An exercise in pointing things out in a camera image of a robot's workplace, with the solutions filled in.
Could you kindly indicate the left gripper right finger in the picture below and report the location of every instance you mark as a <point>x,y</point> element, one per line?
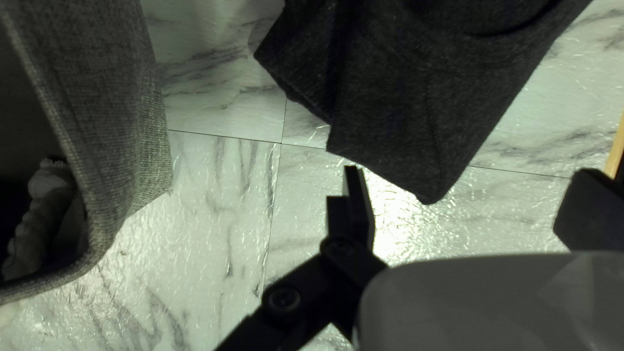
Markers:
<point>594,214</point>

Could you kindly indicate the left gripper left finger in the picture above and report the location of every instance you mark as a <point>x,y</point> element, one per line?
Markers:
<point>341,263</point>

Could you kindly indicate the black sweatshirt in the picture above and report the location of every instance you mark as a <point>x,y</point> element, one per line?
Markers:
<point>399,97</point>

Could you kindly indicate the grey fabric basket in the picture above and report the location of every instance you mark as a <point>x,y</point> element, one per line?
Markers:
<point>107,122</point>

